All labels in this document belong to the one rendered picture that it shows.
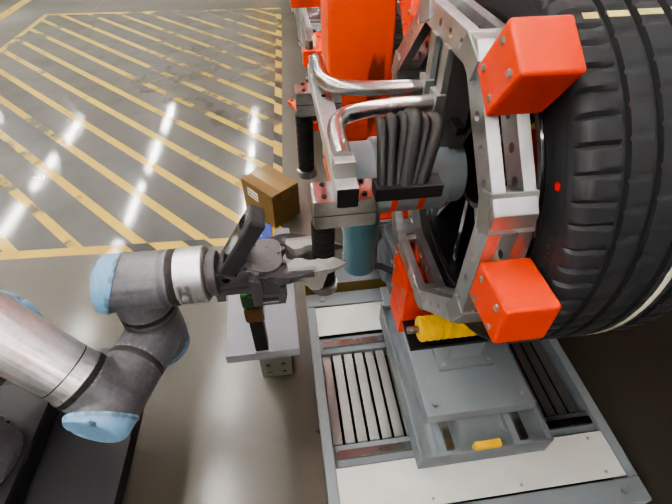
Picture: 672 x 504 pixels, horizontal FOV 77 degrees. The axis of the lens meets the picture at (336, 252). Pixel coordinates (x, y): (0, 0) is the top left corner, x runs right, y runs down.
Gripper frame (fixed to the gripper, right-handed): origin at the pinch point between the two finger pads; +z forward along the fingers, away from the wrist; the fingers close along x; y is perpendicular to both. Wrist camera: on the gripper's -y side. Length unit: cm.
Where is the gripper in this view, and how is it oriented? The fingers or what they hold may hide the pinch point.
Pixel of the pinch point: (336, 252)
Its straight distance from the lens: 67.3
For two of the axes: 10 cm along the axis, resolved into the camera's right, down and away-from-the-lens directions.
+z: 9.9, -1.0, 1.0
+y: 0.0, 7.1, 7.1
